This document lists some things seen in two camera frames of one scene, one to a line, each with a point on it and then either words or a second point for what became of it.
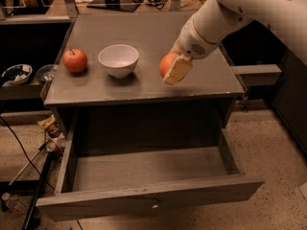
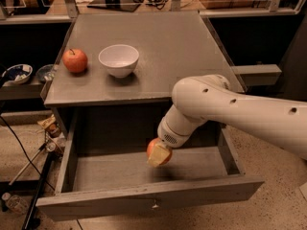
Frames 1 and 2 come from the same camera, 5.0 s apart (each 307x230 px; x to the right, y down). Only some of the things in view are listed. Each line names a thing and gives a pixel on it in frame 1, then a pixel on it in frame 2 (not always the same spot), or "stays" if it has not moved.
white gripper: x=192 y=44 -> x=168 y=136
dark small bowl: x=46 y=73 stays
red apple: x=75 y=60 stays
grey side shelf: x=258 y=74 stays
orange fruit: x=166 y=62 -> x=157 y=141
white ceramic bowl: x=120 y=59 stays
